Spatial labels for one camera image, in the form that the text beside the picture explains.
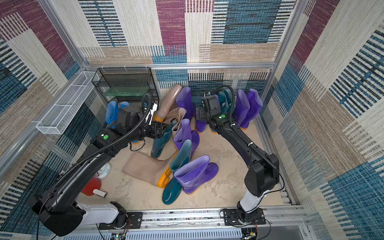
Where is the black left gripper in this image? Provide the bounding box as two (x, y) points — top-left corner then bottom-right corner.
(127, 119), (171, 145)

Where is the short purple boot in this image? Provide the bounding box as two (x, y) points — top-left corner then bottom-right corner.
(196, 120), (207, 133)
(179, 155), (219, 195)

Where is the tall purple boot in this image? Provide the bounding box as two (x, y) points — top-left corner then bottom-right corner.
(240, 89), (263, 129)
(233, 90), (251, 129)

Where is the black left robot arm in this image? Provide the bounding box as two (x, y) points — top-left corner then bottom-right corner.
(28, 108), (169, 237)

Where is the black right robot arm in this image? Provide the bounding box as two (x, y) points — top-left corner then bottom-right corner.
(196, 96), (281, 217)

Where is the blue rain boot upright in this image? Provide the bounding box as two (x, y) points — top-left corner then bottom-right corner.
(105, 101), (119, 125)

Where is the beige boot middle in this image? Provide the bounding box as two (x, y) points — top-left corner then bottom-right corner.
(163, 107), (187, 137)

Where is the purple boot at back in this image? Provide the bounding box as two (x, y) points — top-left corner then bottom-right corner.
(176, 87), (196, 120)

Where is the purple boot middle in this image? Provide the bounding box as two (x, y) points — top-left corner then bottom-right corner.
(174, 119), (200, 156)

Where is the beige boot leaning at back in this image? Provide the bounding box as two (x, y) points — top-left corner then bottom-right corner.
(153, 84), (183, 123)

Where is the beige boot lying front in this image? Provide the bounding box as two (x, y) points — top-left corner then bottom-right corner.
(123, 151), (179, 189)

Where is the green tray on shelf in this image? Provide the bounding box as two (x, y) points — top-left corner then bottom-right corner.
(103, 87), (150, 97)

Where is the short purple boot front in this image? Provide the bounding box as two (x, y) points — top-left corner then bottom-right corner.
(179, 155), (219, 195)

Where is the teal boot front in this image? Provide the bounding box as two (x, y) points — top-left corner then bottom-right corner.
(162, 140), (193, 205)

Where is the black wire mesh shelf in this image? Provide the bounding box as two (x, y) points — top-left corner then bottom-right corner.
(92, 67), (159, 106)

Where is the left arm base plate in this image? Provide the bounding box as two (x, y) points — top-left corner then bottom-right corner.
(99, 212), (143, 230)

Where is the aluminium front rail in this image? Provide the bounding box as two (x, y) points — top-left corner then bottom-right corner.
(53, 206), (304, 240)

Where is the white wire mesh basket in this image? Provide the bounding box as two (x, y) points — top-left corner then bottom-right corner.
(37, 71), (95, 135)

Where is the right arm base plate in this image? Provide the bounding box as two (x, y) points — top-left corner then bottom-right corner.
(219, 208), (267, 228)

